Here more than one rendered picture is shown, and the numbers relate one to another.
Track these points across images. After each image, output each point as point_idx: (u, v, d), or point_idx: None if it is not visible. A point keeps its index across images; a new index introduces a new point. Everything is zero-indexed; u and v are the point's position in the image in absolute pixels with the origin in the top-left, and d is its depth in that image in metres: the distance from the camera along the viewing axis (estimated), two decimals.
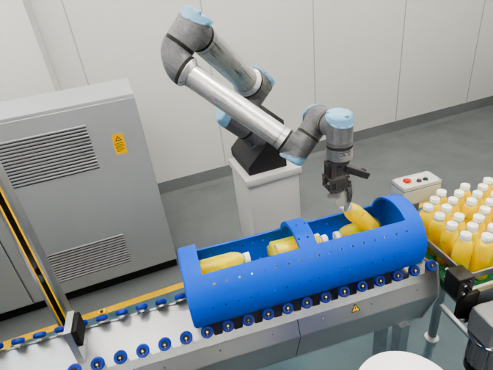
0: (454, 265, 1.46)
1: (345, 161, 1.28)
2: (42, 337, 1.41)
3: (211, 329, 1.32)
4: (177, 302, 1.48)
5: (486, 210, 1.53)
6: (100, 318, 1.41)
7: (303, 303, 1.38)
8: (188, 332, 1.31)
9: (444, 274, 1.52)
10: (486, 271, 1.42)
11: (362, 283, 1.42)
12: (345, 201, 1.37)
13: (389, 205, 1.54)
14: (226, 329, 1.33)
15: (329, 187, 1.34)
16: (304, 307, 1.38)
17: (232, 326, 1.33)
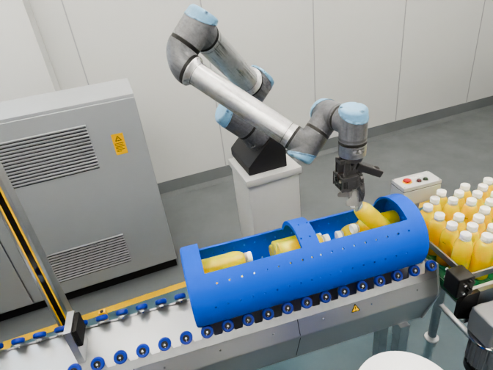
0: (454, 265, 1.46)
1: (358, 158, 1.21)
2: (42, 337, 1.41)
3: (211, 332, 1.32)
4: (177, 302, 1.48)
5: (486, 210, 1.53)
6: (100, 318, 1.41)
7: (303, 302, 1.38)
8: (188, 332, 1.31)
9: (444, 274, 1.52)
10: (486, 271, 1.42)
11: (362, 283, 1.42)
12: (356, 200, 1.30)
13: (391, 205, 1.54)
14: (224, 329, 1.33)
15: (340, 186, 1.28)
16: (302, 306, 1.38)
17: (232, 328, 1.33)
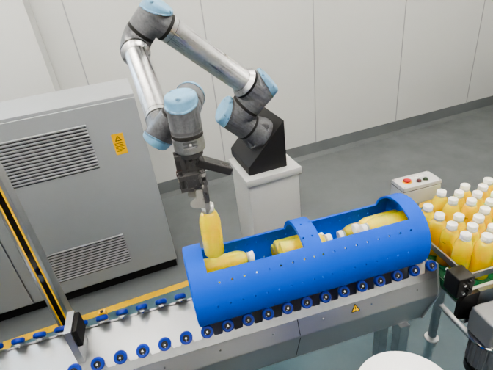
0: (454, 265, 1.46)
1: (191, 153, 1.05)
2: (42, 337, 1.41)
3: (211, 333, 1.32)
4: (177, 302, 1.48)
5: (486, 210, 1.53)
6: (100, 318, 1.41)
7: (303, 300, 1.38)
8: (188, 332, 1.31)
9: (444, 274, 1.52)
10: (486, 271, 1.42)
11: (364, 283, 1.42)
12: (203, 202, 1.15)
13: (392, 204, 1.54)
14: (224, 327, 1.33)
15: (180, 185, 1.12)
16: (301, 304, 1.38)
17: (231, 329, 1.33)
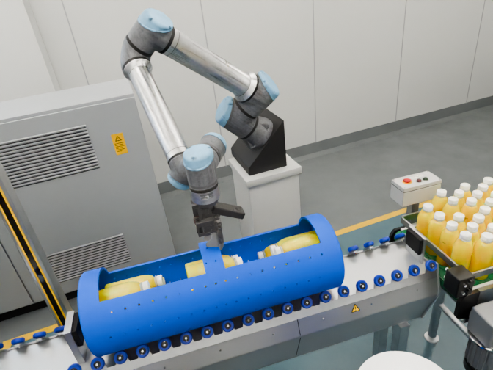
0: (454, 265, 1.46)
1: (207, 203, 1.16)
2: (42, 337, 1.41)
3: (203, 329, 1.32)
4: None
5: (486, 210, 1.53)
6: None
7: (309, 305, 1.38)
8: (188, 332, 1.31)
9: (444, 274, 1.52)
10: (486, 271, 1.42)
11: (364, 288, 1.42)
12: (217, 242, 1.26)
13: None
14: (232, 325, 1.33)
15: (197, 230, 1.22)
16: (312, 302, 1.39)
17: (225, 321, 1.33)
